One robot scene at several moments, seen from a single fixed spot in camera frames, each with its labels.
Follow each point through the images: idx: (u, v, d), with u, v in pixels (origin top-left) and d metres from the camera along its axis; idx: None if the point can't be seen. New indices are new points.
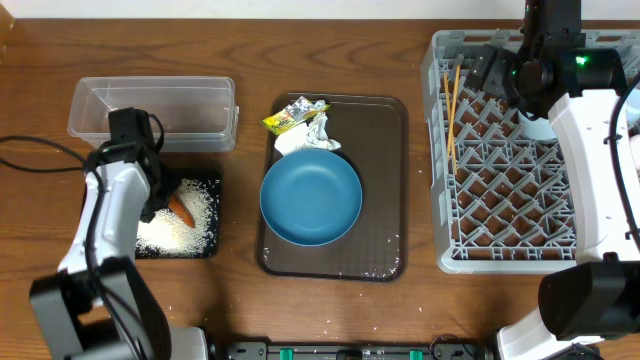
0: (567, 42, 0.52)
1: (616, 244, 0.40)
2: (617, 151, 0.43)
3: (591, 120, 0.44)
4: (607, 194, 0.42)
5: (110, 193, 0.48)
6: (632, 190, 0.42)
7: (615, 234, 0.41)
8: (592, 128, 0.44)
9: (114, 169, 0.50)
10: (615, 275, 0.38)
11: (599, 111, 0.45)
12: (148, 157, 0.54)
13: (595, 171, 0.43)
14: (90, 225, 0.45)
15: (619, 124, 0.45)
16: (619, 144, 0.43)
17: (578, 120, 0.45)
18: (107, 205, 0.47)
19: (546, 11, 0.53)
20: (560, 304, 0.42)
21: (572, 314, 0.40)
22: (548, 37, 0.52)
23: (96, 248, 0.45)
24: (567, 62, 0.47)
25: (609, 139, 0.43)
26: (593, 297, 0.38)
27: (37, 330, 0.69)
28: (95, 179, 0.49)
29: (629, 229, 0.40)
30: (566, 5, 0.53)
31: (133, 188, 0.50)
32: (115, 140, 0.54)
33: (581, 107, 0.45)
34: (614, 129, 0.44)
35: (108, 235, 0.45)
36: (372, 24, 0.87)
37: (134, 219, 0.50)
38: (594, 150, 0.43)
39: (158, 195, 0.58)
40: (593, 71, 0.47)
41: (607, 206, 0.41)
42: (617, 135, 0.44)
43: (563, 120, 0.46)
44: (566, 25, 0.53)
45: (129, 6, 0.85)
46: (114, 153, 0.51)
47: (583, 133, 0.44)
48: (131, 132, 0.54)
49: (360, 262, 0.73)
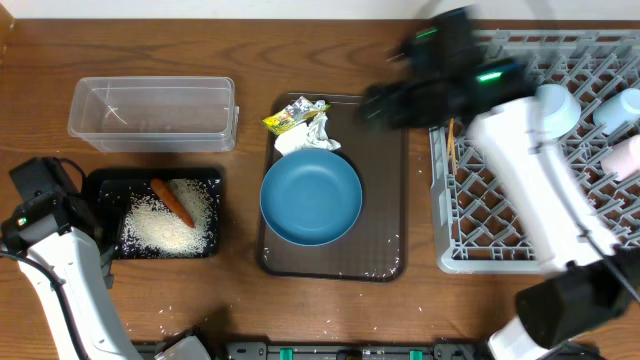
0: (475, 57, 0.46)
1: (572, 250, 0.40)
2: (547, 160, 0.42)
3: (516, 135, 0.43)
4: (549, 205, 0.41)
5: (67, 283, 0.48)
6: (572, 192, 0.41)
7: (570, 241, 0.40)
8: (518, 144, 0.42)
9: (52, 249, 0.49)
10: (582, 283, 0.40)
11: (517, 126, 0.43)
12: (74, 204, 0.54)
13: (533, 186, 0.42)
14: (73, 334, 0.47)
15: (540, 129, 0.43)
16: (547, 151, 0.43)
17: (499, 140, 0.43)
18: (72, 299, 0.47)
19: (444, 33, 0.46)
20: (540, 316, 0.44)
21: (556, 324, 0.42)
22: (451, 55, 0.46)
23: (89, 351, 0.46)
24: (477, 84, 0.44)
25: (535, 150, 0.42)
26: (571, 308, 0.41)
27: (36, 331, 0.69)
28: (38, 275, 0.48)
29: (581, 232, 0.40)
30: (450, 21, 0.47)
31: (84, 262, 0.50)
32: (30, 199, 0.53)
33: (495, 125, 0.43)
34: (537, 141, 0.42)
35: (94, 337, 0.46)
36: (372, 24, 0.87)
37: (105, 289, 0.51)
38: (525, 165, 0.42)
39: (101, 237, 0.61)
40: (504, 89, 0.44)
41: (556, 217, 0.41)
42: (542, 143, 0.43)
43: (492, 138, 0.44)
44: (466, 41, 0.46)
45: (129, 6, 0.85)
46: (34, 222, 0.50)
47: (511, 151, 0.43)
48: (43, 187, 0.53)
49: (360, 263, 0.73)
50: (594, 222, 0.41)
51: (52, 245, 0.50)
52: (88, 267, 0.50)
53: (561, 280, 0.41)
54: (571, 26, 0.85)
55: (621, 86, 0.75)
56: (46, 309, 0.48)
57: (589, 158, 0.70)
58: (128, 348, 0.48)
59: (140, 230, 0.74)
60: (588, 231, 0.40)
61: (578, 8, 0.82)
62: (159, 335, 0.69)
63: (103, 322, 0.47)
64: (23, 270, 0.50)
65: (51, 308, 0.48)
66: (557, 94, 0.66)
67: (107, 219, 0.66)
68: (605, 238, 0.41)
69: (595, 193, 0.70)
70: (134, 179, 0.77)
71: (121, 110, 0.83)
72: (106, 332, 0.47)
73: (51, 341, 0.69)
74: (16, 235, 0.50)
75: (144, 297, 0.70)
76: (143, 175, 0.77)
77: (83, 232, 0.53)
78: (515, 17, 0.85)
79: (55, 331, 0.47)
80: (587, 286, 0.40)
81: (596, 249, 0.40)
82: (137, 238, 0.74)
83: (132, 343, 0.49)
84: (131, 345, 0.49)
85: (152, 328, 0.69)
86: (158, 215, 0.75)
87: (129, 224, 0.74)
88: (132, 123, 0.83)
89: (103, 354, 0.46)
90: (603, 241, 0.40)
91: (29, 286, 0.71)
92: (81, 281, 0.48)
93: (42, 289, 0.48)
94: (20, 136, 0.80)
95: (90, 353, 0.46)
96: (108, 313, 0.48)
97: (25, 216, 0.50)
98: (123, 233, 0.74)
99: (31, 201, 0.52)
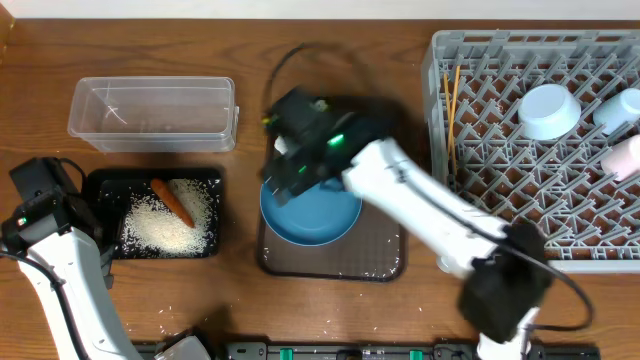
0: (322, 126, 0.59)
1: (466, 248, 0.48)
2: (411, 184, 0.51)
3: (380, 174, 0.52)
4: (432, 219, 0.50)
5: (67, 283, 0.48)
6: (445, 199, 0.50)
7: (460, 240, 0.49)
8: (385, 182, 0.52)
9: (52, 249, 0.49)
10: (486, 273, 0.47)
11: (375, 167, 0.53)
12: (74, 204, 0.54)
13: (412, 209, 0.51)
14: (73, 334, 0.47)
15: (398, 160, 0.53)
16: (411, 174, 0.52)
17: (368, 184, 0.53)
18: (72, 299, 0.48)
19: (285, 113, 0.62)
20: (485, 321, 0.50)
21: (495, 321, 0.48)
22: (307, 133, 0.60)
23: (89, 351, 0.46)
24: (333, 154, 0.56)
25: (401, 179, 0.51)
26: (493, 299, 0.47)
27: (36, 331, 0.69)
28: (39, 275, 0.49)
29: (468, 230, 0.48)
30: (291, 102, 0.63)
31: (84, 262, 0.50)
32: (30, 198, 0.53)
33: (360, 172, 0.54)
34: (397, 170, 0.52)
35: (94, 337, 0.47)
36: (372, 24, 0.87)
37: (105, 289, 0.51)
38: (397, 195, 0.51)
39: (101, 238, 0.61)
40: (349, 146, 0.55)
41: (442, 225, 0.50)
42: (404, 169, 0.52)
43: (367, 181, 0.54)
44: (307, 115, 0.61)
45: (129, 6, 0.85)
46: (34, 223, 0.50)
47: (381, 191, 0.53)
48: (43, 187, 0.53)
49: (360, 263, 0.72)
50: (474, 215, 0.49)
51: (52, 244, 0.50)
52: (88, 266, 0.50)
53: (473, 281, 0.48)
54: (571, 26, 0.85)
55: (622, 86, 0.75)
56: (46, 309, 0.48)
57: (588, 158, 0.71)
58: (128, 348, 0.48)
59: (140, 230, 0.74)
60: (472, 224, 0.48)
61: (578, 8, 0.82)
62: (159, 335, 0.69)
63: (103, 322, 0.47)
64: (24, 270, 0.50)
65: (51, 308, 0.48)
66: (557, 94, 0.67)
67: (107, 219, 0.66)
68: (486, 222, 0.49)
69: (595, 193, 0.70)
70: (134, 179, 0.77)
71: (121, 110, 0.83)
72: (106, 333, 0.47)
73: (52, 341, 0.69)
74: (16, 235, 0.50)
75: (144, 297, 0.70)
76: (143, 175, 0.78)
77: (83, 232, 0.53)
78: (515, 16, 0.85)
79: (55, 330, 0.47)
80: (496, 275, 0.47)
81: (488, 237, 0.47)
82: (137, 237, 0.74)
83: (132, 343, 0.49)
84: (131, 345, 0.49)
85: (152, 328, 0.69)
86: (158, 215, 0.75)
87: (129, 224, 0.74)
88: (132, 123, 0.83)
89: (102, 354, 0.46)
90: (487, 226, 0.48)
91: (28, 287, 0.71)
92: (80, 281, 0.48)
93: (43, 289, 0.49)
94: (19, 136, 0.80)
95: (90, 353, 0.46)
96: (108, 313, 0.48)
97: (25, 216, 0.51)
98: (123, 233, 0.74)
99: (31, 201, 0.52)
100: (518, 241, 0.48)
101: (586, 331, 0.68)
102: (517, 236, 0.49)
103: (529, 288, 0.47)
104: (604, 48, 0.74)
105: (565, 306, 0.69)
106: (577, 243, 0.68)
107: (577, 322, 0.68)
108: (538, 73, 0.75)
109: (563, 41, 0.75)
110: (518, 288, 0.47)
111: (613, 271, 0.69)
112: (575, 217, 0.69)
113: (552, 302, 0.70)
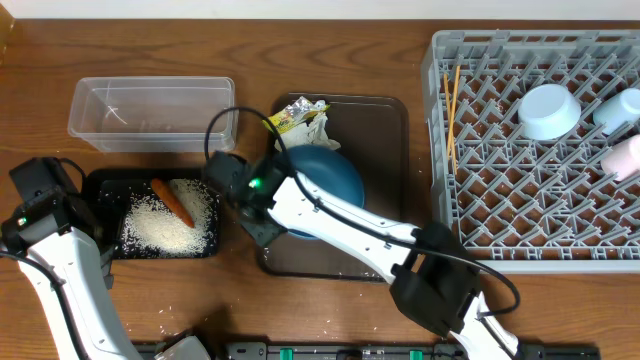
0: (239, 168, 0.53)
1: (388, 258, 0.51)
2: (327, 209, 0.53)
3: (298, 206, 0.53)
4: (355, 238, 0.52)
5: (67, 283, 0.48)
6: (359, 216, 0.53)
7: (383, 254, 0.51)
8: (302, 212, 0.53)
9: (52, 249, 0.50)
10: (407, 275, 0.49)
11: (294, 199, 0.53)
12: (74, 204, 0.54)
13: (332, 232, 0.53)
14: (72, 334, 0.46)
15: (311, 189, 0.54)
16: (322, 198, 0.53)
17: (293, 219, 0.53)
18: (71, 299, 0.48)
19: (214, 171, 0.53)
20: (418, 318, 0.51)
21: (432, 317, 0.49)
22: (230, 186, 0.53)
23: (89, 350, 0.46)
24: (255, 198, 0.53)
25: (317, 206, 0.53)
26: (418, 294, 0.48)
27: (36, 331, 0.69)
28: (39, 275, 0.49)
29: (384, 242, 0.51)
30: (220, 160, 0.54)
31: (84, 262, 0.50)
32: (30, 197, 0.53)
33: (281, 207, 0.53)
34: (311, 198, 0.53)
35: (92, 336, 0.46)
36: (372, 23, 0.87)
37: (106, 289, 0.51)
38: (316, 223, 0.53)
39: (101, 238, 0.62)
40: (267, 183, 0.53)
41: (362, 242, 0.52)
42: (317, 197, 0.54)
43: (294, 219, 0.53)
44: (234, 168, 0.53)
45: (128, 6, 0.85)
46: (32, 223, 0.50)
47: (304, 221, 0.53)
48: (44, 188, 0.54)
49: (361, 263, 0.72)
50: (388, 225, 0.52)
51: (53, 245, 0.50)
52: (88, 267, 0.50)
53: (398, 286, 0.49)
54: (571, 26, 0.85)
55: (622, 86, 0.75)
56: (45, 309, 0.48)
57: (588, 158, 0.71)
58: (128, 348, 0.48)
59: (140, 230, 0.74)
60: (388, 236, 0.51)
61: (578, 8, 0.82)
62: (159, 335, 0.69)
63: (103, 322, 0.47)
64: (23, 270, 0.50)
65: (51, 308, 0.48)
66: (559, 96, 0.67)
67: (107, 220, 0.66)
68: (400, 229, 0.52)
69: (595, 193, 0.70)
70: (134, 179, 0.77)
71: (121, 110, 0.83)
72: (106, 332, 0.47)
73: (52, 341, 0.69)
74: (16, 235, 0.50)
75: (144, 297, 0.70)
76: (143, 175, 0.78)
77: (82, 232, 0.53)
78: (515, 16, 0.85)
79: (55, 330, 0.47)
80: (414, 275, 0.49)
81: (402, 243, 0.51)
82: (137, 237, 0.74)
83: (132, 343, 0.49)
84: (131, 344, 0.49)
85: (152, 328, 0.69)
86: (158, 214, 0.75)
87: (129, 224, 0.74)
88: (132, 123, 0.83)
89: (102, 354, 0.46)
90: (401, 234, 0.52)
91: (29, 287, 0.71)
92: (81, 281, 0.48)
93: (42, 289, 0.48)
94: (20, 136, 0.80)
95: (90, 353, 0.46)
96: (108, 313, 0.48)
97: (24, 216, 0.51)
98: (123, 233, 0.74)
99: (31, 201, 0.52)
100: (430, 238, 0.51)
101: (586, 330, 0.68)
102: (427, 235, 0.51)
103: (451, 276, 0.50)
104: (604, 48, 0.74)
105: (565, 306, 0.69)
106: (577, 243, 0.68)
107: (578, 322, 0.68)
108: (538, 73, 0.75)
109: (563, 41, 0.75)
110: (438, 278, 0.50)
111: (614, 271, 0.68)
112: (575, 217, 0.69)
113: (554, 302, 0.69)
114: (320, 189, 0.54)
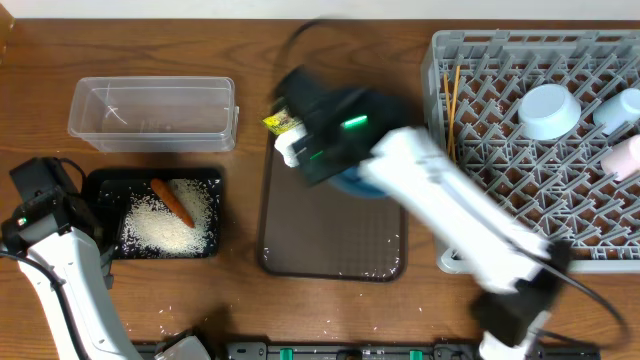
0: (326, 104, 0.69)
1: (516, 266, 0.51)
2: (455, 191, 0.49)
3: (420, 180, 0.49)
4: (467, 234, 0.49)
5: (67, 283, 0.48)
6: (492, 213, 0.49)
7: (507, 257, 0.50)
8: (427, 186, 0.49)
9: (52, 249, 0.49)
10: (522, 301, 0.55)
11: (405, 168, 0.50)
12: (74, 204, 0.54)
13: (445, 217, 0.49)
14: (72, 333, 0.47)
15: (430, 160, 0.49)
16: (447, 176, 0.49)
17: (414, 191, 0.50)
18: (71, 299, 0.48)
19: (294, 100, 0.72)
20: (487, 315, 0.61)
21: (507, 328, 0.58)
22: (310, 113, 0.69)
23: (89, 350, 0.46)
24: (353, 137, 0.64)
25: (440, 183, 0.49)
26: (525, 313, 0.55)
27: (36, 331, 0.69)
28: (39, 275, 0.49)
29: (513, 248, 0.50)
30: (298, 82, 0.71)
31: (84, 262, 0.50)
32: (30, 198, 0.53)
33: (386, 167, 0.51)
34: (436, 175, 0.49)
35: (92, 336, 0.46)
36: (372, 23, 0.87)
37: (106, 289, 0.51)
38: (430, 198, 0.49)
39: (101, 238, 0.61)
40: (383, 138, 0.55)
41: (474, 233, 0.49)
42: (437, 171, 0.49)
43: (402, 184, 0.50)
44: (314, 102, 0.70)
45: (128, 6, 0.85)
46: (32, 222, 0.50)
47: (412, 192, 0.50)
48: (44, 188, 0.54)
49: (361, 263, 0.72)
50: (519, 231, 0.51)
51: (52, 245, 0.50)
52: (88, 267, 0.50)
53: (511, 302, 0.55)
54: (571, 26, 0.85)
55: (621, 86, 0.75)
56: (45, 309, 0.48)
57: (588, 158, 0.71)
58: (128, 348, 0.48)
59: (140, 230, 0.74)
60: (514, 245, 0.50)
61: (578, 7, 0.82)
62: (159, 335, 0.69)
63: (103, 322, 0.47)
64: (23, 270, 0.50)
65: (51, 307, 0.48)
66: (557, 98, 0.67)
67: (107, 220, 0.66)
68: (533, 242, 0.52)
69: (595, 193, 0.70)
70: (134, 179, 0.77)
71: (121, 110, 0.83)
72: (106, 332, 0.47)
73: (52, 341, 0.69)
74: (16, 235, 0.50)
75: (144, 297, 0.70)
76: (143, 175, 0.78)
77: (83, 232, 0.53)
78: (515, 16, 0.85)
79: (55, 330, 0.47)
80: (542, 295, 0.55)
81: (521, 252, 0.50)
82: (137, 237, 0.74)
83: (132, 343, 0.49)
84: (131, 344, 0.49)
85: (152, 328, 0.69)
86: (158, 214, 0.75)
87: (129, 224, 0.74)
88: (132, 123, 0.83)
89: (102, 354, 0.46)
90: (536, 248, 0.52)
91: (28, 287, 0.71)
92: (81, 281, 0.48)
93: (42, 289, 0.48)
94: (20, 136, 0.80)
95: (90, 353, 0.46)
96: (108, 313, 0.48)
97: (25, 216, 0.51)
98: (123, 233, 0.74)
99: (31, 201, 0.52)
100: (561, 262, 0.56)
101: (586, 330, 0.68)
102: (559, 257, 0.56)
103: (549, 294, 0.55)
104: (603, 48, 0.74)
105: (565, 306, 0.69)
106: (577, 243, 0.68)
107: (578, 322, 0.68)
108: (538, 73, 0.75)
109: (563, 41, 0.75)
110: (548, 293, 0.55)
111: (613, 271, 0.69)
112: (575, 217, 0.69)
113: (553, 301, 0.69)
114: (439, 159, 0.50)
